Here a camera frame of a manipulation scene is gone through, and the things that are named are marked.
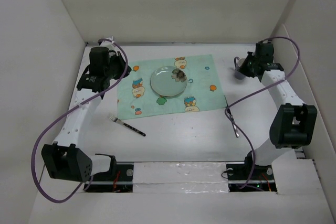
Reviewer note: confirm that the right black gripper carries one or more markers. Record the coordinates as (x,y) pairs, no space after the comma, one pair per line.
(250,55)

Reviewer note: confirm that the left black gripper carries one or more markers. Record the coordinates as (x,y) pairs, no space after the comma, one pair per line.
(118,59)

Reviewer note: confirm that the lavender mug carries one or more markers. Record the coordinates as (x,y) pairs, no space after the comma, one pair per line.
(238,63)

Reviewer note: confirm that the green floral plate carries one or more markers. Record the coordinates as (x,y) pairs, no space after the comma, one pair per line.
(168,81)

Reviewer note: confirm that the green cartoon print cloth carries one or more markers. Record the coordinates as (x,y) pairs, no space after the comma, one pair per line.
(203,92)

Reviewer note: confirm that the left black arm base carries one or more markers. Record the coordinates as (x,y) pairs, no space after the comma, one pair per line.
(117,179)

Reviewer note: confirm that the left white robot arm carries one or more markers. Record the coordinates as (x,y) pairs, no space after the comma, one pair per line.
(64,158)

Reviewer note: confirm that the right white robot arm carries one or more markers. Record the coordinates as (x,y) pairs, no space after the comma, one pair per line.
(294,122)

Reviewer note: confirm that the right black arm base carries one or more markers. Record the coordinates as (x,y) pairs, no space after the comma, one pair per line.
(244,177)

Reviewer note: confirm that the silver table knife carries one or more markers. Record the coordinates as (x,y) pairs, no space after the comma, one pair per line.
(231,118)

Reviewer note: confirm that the fork with black handle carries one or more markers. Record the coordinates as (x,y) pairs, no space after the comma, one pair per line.
(118,121)

